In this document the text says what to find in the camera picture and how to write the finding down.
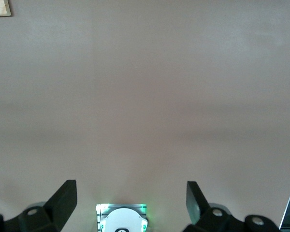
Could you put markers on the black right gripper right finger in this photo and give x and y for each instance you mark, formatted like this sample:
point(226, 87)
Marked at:
point(198, 207)

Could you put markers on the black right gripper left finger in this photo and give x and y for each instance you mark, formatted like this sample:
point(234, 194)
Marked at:
point(60, 203)

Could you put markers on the brown table cloth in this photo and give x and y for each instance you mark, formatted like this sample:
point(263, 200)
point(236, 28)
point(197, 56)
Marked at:
point(145, 96)

